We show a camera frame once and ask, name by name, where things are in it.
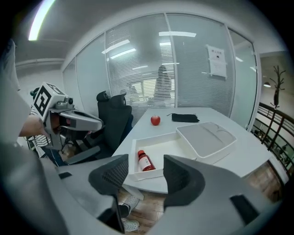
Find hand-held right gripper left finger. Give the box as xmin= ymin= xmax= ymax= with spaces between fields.
xmin=56 ymin=154 xmax=130 ymax=233

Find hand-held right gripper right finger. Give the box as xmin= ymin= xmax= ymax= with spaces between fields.
xmin=160 ymin=154 xmax=283 ymax=235

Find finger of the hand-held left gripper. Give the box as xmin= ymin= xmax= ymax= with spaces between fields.
xmin=68 ymin=111 xmax=104 ymax=132

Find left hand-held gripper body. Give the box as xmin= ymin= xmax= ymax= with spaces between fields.
xmin=31 ymin=82 xmax=77 ymax=150

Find red-capped bottle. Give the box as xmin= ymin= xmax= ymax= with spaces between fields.
xmin=137 ymin=149 xmax=157 ymax=173

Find white box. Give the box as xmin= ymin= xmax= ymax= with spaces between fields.
xmin=127 ymin=121 xmax=237 ymax=182

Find person's left forearm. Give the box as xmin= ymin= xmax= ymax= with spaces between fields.
xmin=17 ymin=114 xmax=47 ymax=138

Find black office chair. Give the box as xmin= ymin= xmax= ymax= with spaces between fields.
xmin=66 ymin=93 xmax=135 ymax=165
xmin=96 ymin=90 xmax=111 ymax=120

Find person's grey shirt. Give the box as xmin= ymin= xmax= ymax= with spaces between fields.
xmin=0 ymin=38 xmax=69 ymax=235

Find person's left white shoe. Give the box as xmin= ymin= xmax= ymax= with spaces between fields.
xmin=122 ymin=195 xmax=141 ymax=209

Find person's white shoe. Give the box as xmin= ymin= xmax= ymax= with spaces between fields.
xmin=122 ymin=195 xmax=141 ymax=209
xmin=121 ymin=218 xmax=141 ymax=233

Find person's black trousers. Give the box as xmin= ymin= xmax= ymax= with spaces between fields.
xmin=118 ymin=204 xmax=132 ymax=218

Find person's right white shoe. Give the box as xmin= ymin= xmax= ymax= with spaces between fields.
xmin=121 ymin=218 xmax=141 ymax=233

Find red apple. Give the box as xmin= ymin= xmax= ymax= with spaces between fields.
xmin=150 ymin=115 xmax=162 ymax=127

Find long ceiling light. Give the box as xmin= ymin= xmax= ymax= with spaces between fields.
xmin=28 ymin=0 xmax=56 ymax=42

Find black fabric pouch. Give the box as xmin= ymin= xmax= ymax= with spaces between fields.
xmin=166 ymin=112 xmax=200 ymax=123

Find black metal railing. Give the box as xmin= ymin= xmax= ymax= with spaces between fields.
xmin=249 ymin=101 xmax=294 ymax=182

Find dark coat rack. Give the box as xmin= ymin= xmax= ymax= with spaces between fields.
xmin=269 ymin=65 xmax=287 ymax=109

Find white paper notice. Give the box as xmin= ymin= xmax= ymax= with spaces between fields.
xmin=206 ymin=44 xmax=228 ymax=80

